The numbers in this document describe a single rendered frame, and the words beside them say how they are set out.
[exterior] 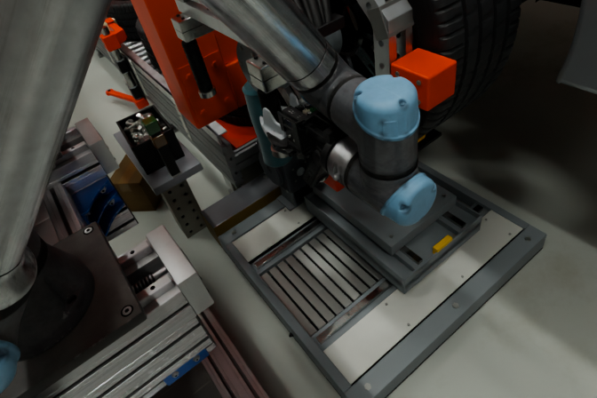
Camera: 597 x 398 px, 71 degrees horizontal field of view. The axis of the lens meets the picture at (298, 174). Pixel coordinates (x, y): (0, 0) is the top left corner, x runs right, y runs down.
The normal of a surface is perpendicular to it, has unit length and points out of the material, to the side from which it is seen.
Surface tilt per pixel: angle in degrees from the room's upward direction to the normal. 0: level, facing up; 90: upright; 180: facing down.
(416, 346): 0
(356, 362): 0
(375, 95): 1
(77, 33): 113
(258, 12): 92
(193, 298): 90
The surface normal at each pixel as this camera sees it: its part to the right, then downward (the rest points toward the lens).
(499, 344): -0.18, -0.73
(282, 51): 0.15, 0.79
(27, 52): 0.50, 0.54
